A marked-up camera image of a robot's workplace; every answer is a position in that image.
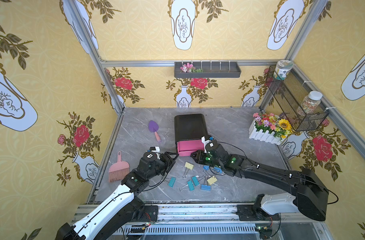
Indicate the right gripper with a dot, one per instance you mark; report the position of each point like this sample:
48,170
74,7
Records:
199,155

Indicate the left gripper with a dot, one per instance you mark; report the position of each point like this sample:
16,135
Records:
168,160

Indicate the yellow binder clip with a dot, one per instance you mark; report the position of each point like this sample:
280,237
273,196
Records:
210,180
188,167

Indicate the pink drawer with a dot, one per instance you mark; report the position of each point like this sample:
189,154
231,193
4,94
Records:
186,148

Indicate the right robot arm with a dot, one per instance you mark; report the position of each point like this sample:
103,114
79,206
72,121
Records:
310,194

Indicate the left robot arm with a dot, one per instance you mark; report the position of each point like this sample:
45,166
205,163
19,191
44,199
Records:
123,205

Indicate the teal binder clip left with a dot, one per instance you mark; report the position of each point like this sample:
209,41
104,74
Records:
171,182

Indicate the teal binder clip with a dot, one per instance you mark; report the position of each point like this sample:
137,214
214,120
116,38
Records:
189,186
196,180
171,182

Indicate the teal binder clip right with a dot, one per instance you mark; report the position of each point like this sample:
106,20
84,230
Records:
196,180

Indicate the blue binder clip right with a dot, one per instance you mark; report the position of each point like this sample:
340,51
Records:
218,170

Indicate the black drawer cabinet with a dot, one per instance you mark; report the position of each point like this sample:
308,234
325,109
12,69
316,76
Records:
190,127

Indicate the teal binder clip middle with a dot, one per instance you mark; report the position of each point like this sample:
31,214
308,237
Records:
189,186

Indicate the blue binder clip lower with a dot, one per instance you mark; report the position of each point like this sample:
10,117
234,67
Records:
205,186

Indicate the purple pink toy shovel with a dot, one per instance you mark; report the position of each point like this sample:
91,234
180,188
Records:
154,127

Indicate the pink hand broom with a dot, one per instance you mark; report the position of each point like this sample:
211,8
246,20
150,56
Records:
118,170

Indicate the flower planter white fence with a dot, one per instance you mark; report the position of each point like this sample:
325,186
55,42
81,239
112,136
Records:
269,128

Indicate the small pink flowers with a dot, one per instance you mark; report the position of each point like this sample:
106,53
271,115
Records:
189,68

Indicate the jar with patterned lid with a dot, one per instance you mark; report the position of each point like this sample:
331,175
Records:
283,67

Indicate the clear jar white lid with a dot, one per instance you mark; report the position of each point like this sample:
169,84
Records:
310,103

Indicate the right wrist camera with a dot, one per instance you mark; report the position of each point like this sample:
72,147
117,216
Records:
206,141

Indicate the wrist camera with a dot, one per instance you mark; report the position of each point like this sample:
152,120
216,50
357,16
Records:
206,141
155,149

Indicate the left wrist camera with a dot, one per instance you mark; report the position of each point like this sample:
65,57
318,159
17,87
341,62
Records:
155,149

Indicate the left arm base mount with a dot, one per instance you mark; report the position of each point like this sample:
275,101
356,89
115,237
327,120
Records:
148,214

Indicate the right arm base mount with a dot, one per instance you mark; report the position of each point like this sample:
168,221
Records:
250,213

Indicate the grey wall shelf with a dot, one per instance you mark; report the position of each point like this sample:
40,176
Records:
211,69

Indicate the black wire basket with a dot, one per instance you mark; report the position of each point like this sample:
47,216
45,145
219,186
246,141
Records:
289,95

